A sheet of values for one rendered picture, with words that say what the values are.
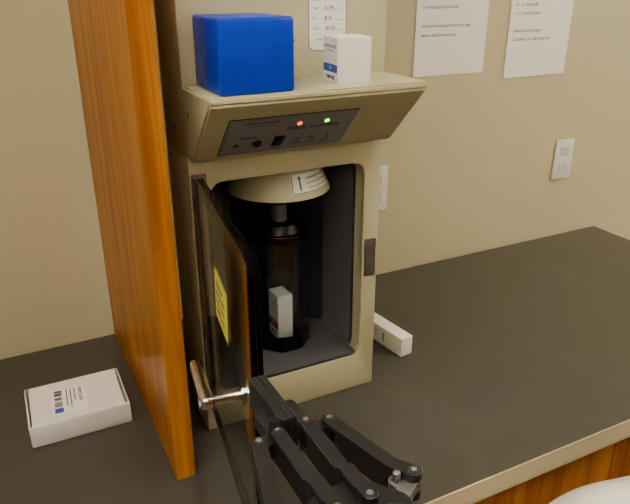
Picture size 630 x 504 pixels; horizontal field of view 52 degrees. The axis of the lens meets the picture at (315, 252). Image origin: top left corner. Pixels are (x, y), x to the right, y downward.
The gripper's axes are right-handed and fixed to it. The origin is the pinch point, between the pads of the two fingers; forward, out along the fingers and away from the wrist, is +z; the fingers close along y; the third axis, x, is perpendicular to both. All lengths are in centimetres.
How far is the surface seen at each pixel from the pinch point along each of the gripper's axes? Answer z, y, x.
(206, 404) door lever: 16.7, 1.2, 9.7
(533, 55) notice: 86, -112, -16
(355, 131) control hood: 39, -31, -14
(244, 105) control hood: 32.6, -11.3, -20.1
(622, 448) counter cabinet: 17, -76, 46
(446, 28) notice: 86, -83, -24
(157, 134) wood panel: 35.0, -0.8, -17.2
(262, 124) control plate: 35.6, -14.8, -16.9
